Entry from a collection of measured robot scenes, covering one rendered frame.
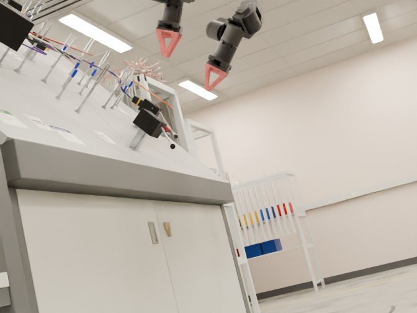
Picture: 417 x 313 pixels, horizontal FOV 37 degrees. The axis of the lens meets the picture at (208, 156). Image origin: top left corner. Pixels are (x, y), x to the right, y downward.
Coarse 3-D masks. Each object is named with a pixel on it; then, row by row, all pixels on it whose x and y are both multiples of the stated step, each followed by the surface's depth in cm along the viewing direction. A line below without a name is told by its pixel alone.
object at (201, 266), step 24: (168, 216) 158; (192, 216) 175; (216, 216) 196; (168, 240) 153; (192, 240) 169; (216, 240) 188; (168, 264) 149; (192, 264) 164; (216, 264) 182; (192, 288) 159; (216, 288) 176; (240, 288) 198; (192, 312) 154; (216, 312) 170; (240, 312) 190
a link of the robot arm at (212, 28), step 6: (246, 6) 183; (240, 12) 182; (246, 12) 182; (222, 18) 190; (228, 18) 187; (234, 18) 184; (240, 18) 182; (210, 24) 189; (216, 24) 187; (222, 24) 186; (234, 24) 187; (240, 24) 184; (210, 30) 188; (216, 30) 186; (246, 30) 185; (210, 36) 189; (216, 36) 187; (246, 36) 186; (252, 36) 187
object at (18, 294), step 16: (0, 160) 89; (0, 176) 88; (0, 192) 87; (0, 208) 86; (0, 224) 85; (0, 240) 85; (16, 240) 87; (0, 256) 84; (16, 256) 86; (0, 272) 84; (16, 272) 85; (0, 288) 82; (16, 288) 84; (0, 304) 81; (16, 304) 83
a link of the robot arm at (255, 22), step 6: (246, 0) 188; (252, 0) 187; (258, 0) 188; (240, 6) 187; (252, 6) 184; (258, 6) 187; (252, 12) 182; (258, 12) 188; (246, 18) 182; (252, 18) 183; (258, 18) 186; (246, 24) 184; (252, 24) 184; (258, 24) 185; (252, 30) 186; (258, 30) 186
